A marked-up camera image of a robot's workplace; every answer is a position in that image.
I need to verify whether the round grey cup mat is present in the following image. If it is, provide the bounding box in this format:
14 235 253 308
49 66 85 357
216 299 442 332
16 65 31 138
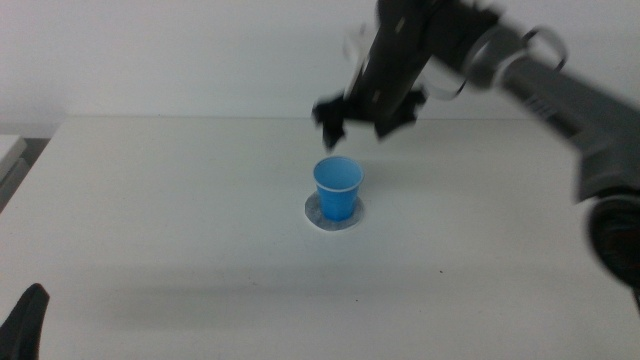
303 192 365 232

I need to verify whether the white cable loop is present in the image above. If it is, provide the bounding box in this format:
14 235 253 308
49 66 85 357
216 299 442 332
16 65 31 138
522 26 570 72

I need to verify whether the blue plastic cup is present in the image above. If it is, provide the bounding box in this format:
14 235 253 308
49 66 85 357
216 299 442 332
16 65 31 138
312 155 365 223

